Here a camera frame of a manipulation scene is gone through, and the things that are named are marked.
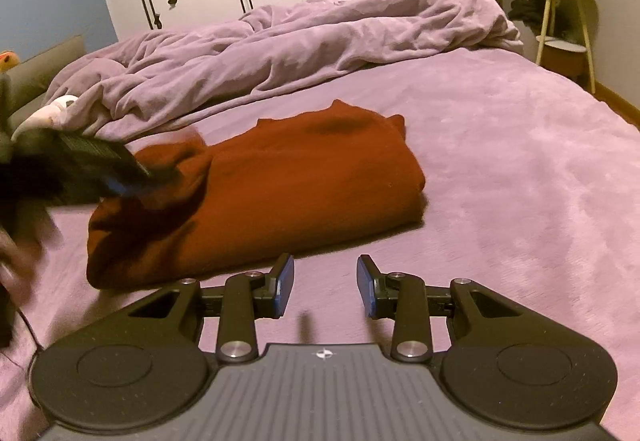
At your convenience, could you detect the white plush toy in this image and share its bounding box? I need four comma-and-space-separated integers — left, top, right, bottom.
10, 94, 81, 142

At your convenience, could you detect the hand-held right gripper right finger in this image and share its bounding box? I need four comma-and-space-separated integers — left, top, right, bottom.
355, 254, 519, 365

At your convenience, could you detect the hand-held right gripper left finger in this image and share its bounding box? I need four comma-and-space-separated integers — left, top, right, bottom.
127, 253, 297, 365

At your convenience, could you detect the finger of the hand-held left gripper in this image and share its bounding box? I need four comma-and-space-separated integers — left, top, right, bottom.
54, 130, 154, 198

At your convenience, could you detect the brown buttoned cardigan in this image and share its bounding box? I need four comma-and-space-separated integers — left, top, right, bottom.
86, 98, 427, 293

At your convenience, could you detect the purple duvet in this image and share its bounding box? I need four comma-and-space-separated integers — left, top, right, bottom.
45, 0, 524, 142

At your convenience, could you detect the dark clothing heap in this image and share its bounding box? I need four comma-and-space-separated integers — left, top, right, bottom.
509, 0, 549, 28

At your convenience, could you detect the yellow-green side table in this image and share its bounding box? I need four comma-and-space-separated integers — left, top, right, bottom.
526, 0, 598, 94

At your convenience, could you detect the green sofa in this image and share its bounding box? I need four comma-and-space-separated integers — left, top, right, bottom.
0, 35, 87, 162

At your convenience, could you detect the orange plush toy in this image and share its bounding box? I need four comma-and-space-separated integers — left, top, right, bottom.
0, 50, 26, 72

